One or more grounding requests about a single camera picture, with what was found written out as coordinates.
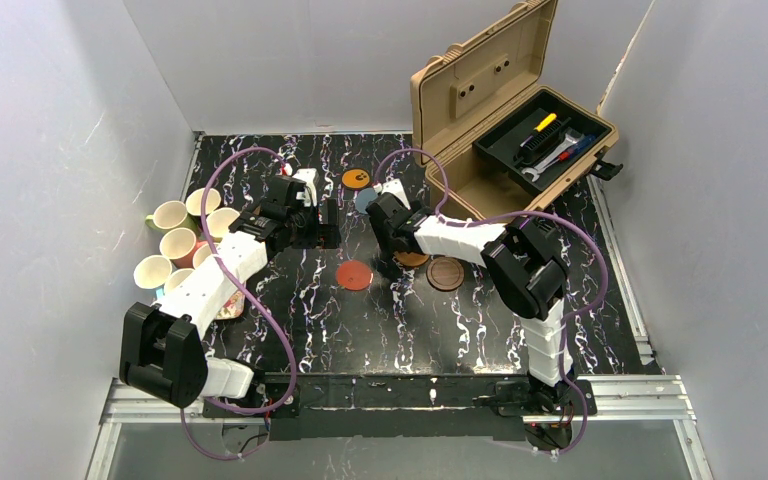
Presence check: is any light wooden coaster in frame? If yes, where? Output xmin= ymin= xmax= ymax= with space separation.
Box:
xmin=394 ymin=252 xmax=430 ymax=268

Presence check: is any red coaster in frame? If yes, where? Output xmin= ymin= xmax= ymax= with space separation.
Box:
xmin=336 ymin=260 xmax=374 ymax=291

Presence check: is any dark walnut coaster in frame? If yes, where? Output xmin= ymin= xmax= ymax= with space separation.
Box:
xmin=426 ymin=257 xmax=465 ymax=292

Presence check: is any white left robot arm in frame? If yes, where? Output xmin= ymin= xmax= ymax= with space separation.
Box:
xmin=119 ymin=168 xmax=341 ymax=408

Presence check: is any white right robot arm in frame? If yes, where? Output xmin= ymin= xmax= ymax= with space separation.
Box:
xmin=366 ymin=193 xmax=574 ymax=412

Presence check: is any blue grey coaster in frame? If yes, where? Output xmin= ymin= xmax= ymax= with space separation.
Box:
xmin=355 ymin=188 xmax=378 ymax=215

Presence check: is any orange smiley coaster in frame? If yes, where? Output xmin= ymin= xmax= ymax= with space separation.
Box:
xmin=341 ymin=168 xmax=372 ymax=190

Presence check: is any yellow mug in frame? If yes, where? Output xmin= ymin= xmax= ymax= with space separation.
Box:
xmin=205 ymin=207 xmax=240 ymax=243

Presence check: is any pink mug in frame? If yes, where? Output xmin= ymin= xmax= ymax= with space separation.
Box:
xmin=159 ymin=227 xmax=199 ymax=269

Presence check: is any floral tray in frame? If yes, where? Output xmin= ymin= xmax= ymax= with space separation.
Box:
xmin=215 ymin=291 xmax=246 ymax=321

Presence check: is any green mug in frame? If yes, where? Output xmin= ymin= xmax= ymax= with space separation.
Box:
xmin=144 ymin=200 xmax=195 ymax=233

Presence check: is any black toolbox tray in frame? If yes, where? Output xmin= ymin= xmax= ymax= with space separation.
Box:
xmin=473 ymin=88 xmax=618 ymax=196

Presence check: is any blue mug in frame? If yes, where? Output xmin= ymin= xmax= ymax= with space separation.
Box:
xmin=133 ymin=254 xmax=175 ymax=303

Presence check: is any tan plastic toolbox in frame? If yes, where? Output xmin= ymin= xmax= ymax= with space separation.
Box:
xmin=410 ymin=1 xmax=621 ymax=219

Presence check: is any silver wrench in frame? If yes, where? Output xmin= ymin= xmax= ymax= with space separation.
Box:
xmin=521 ymin=132 xmax=584 ymax=182

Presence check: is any red blue screwdriver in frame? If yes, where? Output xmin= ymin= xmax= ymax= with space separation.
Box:
xmin=555 ymin=135 xmax=596 ymax=163

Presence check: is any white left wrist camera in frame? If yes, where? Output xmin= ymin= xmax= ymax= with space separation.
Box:
xmin=292 ymin=168 xmax=319 ymax=208

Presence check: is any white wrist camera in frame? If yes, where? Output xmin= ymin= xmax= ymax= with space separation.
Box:
xmin=292 ymin=168 xmax=319 ymax=208
xmin=376 ymin=179 xmax=410 ymax=208

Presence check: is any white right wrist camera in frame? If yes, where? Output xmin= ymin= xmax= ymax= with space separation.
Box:
xmin=376 ymin=179 xmax=410 ymax=208

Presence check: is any yellow handled screwdriver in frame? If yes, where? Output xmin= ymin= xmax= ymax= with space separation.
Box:
xmin=520 ymin=113 xmax=557 ymax=147

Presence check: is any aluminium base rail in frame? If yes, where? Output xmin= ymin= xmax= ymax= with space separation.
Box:
xmin=87 ymin=374 xmax=712 ymax=479

